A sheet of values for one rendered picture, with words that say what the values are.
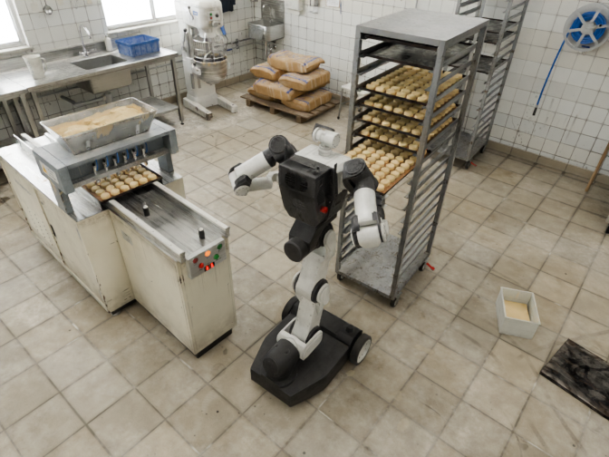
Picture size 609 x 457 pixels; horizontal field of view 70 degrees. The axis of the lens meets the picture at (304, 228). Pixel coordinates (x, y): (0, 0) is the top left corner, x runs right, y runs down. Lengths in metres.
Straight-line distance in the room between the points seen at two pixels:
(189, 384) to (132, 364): 0.40
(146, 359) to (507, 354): 2.31
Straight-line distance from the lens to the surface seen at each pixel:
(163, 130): 2.87
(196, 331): 2.71
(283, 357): 2.45
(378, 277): 3.22
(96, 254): 2.94
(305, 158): 1.95
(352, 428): 2.65
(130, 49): 5.61
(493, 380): 3.05
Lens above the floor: 2.31
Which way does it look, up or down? 37 degrees down
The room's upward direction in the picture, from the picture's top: 2 degrees clockwise
